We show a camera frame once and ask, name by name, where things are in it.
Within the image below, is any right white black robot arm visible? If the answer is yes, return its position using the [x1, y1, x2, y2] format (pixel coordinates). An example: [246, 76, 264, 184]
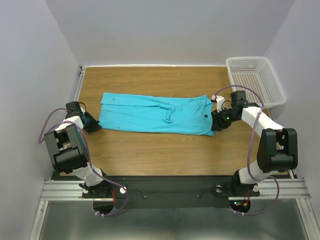
[211, 90, 298, 195]

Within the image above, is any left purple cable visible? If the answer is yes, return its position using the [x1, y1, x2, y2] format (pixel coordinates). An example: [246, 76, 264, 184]
[38, 107, 129, 218]

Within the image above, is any white plastic basket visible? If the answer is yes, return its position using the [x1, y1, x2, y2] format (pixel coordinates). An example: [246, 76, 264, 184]
[225, 56, 287, 109]

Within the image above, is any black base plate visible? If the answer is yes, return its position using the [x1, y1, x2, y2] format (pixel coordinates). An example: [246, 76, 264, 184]
[80, 175, 260, 209]

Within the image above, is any turquoise t shirt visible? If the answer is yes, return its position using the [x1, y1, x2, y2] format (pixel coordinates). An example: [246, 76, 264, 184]
[99, 92, 215, 137]

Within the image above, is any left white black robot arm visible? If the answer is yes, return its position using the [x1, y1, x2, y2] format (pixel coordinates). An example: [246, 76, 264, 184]
[43, 101, 111, 198]

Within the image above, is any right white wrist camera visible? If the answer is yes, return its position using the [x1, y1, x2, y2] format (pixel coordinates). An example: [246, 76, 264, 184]
[211, 95, 225, 113]

